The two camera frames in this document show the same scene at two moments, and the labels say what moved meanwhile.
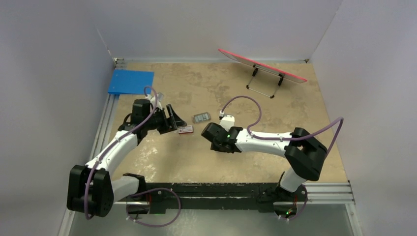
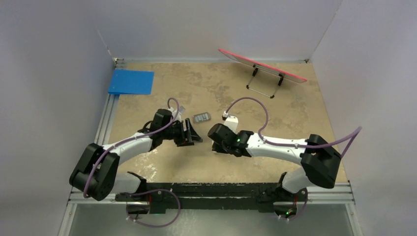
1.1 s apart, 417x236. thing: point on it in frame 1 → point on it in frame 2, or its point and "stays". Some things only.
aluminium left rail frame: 107,115 stays
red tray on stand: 264,67 stays
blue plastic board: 131,82 stays
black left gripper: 167,127 → 188,135
